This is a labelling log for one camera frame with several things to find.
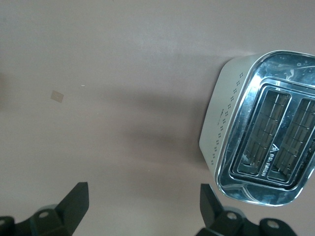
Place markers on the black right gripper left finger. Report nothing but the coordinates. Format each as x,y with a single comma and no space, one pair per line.
71,211

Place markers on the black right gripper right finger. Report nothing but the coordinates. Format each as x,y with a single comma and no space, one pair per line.
211,216

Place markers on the silver beige two-slot toaster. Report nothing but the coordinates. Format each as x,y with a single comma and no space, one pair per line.
221,118

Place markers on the brown tape square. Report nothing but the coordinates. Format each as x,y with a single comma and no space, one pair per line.
57,96

